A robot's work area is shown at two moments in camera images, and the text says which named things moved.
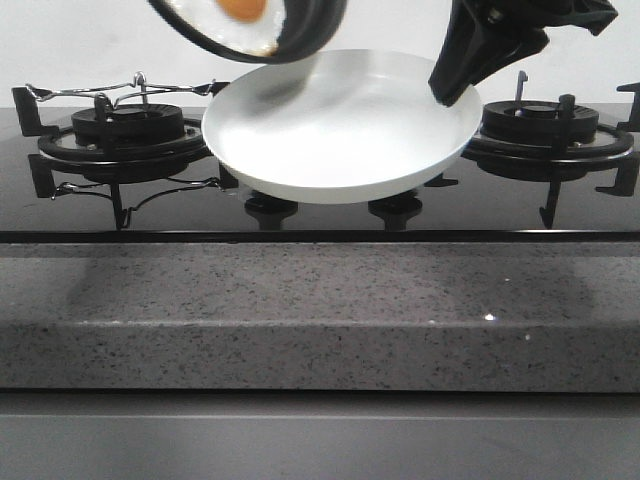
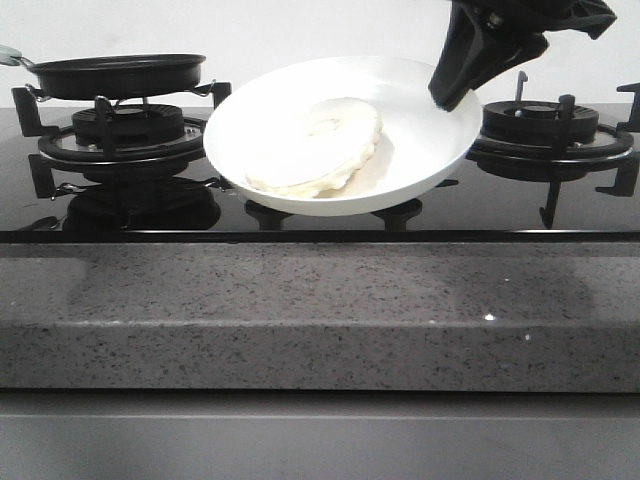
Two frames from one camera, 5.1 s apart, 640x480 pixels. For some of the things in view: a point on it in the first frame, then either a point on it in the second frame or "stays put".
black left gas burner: [132, 124] stays put
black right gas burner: [533, 121] stays put
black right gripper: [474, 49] stays put
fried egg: [250, 26] -> [318, 153]
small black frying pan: [276, 32] -> [107, 77]
